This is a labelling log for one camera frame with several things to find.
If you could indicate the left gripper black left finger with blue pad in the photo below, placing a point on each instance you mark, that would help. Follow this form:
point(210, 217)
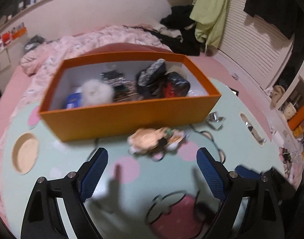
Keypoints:
point(42, 218)

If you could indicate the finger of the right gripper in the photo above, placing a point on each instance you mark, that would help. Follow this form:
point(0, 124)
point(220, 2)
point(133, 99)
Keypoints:
point(246, 173)

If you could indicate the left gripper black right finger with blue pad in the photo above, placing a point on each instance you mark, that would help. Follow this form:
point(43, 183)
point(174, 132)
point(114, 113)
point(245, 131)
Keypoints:
point(231, 189)

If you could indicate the doll keychain with ring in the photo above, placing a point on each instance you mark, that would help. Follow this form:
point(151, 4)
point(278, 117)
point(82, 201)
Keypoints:
point(156, 143)

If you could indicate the blue metal tin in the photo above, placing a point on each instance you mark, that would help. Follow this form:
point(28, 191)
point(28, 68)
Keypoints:
point(73, 100)

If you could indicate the black lace scrunchie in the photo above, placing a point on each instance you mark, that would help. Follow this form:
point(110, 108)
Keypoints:
point(150, 80)

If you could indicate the white fur pompom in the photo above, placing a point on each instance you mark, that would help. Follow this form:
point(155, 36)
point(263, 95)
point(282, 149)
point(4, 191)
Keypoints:
point(95, 92)

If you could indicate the black hair claw clip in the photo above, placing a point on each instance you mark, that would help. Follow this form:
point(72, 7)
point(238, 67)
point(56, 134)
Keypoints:
point(125, 90)

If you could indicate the orange cardboard box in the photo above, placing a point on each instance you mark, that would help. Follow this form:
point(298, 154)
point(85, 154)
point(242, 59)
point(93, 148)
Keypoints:
point(124, 117)

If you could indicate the clear crinkled plastic wrap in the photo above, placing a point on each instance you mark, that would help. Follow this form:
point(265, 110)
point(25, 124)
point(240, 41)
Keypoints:
point(215, 121)

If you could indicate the orange bottle on shelf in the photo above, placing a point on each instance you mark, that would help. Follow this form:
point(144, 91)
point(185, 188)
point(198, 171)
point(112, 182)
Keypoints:
point(297, 119)

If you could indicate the tablet on bed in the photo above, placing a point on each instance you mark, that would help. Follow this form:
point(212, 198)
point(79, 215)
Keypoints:
point(235, 91)

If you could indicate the pink floral duvet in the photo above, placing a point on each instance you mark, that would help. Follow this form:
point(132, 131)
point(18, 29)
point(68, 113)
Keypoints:
point(33, 74)

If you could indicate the green hanging garment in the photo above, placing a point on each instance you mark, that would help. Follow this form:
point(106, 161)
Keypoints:
point(210, 17)

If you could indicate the white bedside drawer cabinet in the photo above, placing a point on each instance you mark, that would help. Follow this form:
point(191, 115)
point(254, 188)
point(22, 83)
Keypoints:
point(10, 56)

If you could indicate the black clothes pile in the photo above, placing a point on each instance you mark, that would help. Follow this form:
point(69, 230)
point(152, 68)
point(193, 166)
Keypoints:
point(177, 31)

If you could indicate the black hanging garment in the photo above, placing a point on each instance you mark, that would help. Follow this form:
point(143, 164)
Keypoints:
point(286, 15)

